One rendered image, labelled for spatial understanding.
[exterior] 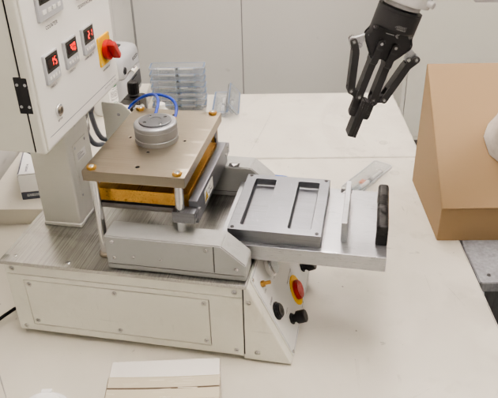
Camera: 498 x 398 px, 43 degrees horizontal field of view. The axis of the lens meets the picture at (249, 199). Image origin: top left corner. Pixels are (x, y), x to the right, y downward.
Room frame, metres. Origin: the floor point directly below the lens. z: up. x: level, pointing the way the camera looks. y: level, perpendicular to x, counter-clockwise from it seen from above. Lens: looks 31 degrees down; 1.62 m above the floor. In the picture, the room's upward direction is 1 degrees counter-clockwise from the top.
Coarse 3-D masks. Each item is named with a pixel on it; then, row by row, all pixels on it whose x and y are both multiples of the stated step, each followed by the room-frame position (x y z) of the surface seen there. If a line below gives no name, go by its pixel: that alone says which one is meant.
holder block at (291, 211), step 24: (264, 192) 1.08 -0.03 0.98; (288, 192) 1.05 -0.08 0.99; (312, 192) 1.07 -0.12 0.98; (240, 216) 0.97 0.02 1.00; (264, 216) 0.99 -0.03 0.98; (288, 216) 0.97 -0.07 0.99; (312, 216) 0.99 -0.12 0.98; (240, 240) 0.93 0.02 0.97; (264, 240) 0.92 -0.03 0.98; (288, 240) 0.91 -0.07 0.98; (312, 240) 0.90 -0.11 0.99
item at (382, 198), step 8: (384, 192) 1.02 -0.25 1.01; (384, 200) 0.99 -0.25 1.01; (384, 208) 0.96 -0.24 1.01; (384, 216) 0.94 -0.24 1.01; (376, 224) 0.93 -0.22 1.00; (384, 224) 0.91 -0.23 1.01; (376, 232) 0.91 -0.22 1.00; (384, 232) 0.90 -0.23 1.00; (376, 240) 0.91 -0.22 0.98; (384, 240) 0.90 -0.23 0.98
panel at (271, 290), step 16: (256, 272) 0.91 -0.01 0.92; (288, 272) 1.02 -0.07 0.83; (304, 272) 1.09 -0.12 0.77; (256, 288) 0.88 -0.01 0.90; (272, 288) 0.93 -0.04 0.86; (288, 288) 0.98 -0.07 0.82; (304, 288) 1.05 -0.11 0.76; (272, 304) 0.89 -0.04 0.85; (288, 304) 0.95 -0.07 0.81; (272, 320) 0.87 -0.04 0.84; (288, 320) 0.91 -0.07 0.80; (288, 336) 0.88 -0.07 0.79
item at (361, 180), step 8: (376, 160) 1.59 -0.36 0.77; (368, 168) 1.54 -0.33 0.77; (376, 168) 1.54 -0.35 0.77; (384, 168) 1.54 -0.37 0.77; (360, 176) 1.50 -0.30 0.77; (368, 176) 1.50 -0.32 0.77; (376, 176) 1.50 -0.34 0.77; (344, 184) 1.46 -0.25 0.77; (352, 184) 1.46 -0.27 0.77; (360, 184) 1.46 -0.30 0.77; (368, 184) 1.46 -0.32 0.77
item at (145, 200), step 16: (208, 160) 1.08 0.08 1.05; (192, 176) 1.01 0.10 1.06; (112, 192) 0.97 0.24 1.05; (128, 192) 0.97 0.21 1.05; (144, 192) 0.96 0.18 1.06; (160, 192) 0.96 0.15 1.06; (192, 192) 0.97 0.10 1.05; (128, 208) 0.97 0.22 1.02; (144, 208) 0.96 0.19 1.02; (160, 208) 0.96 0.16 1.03
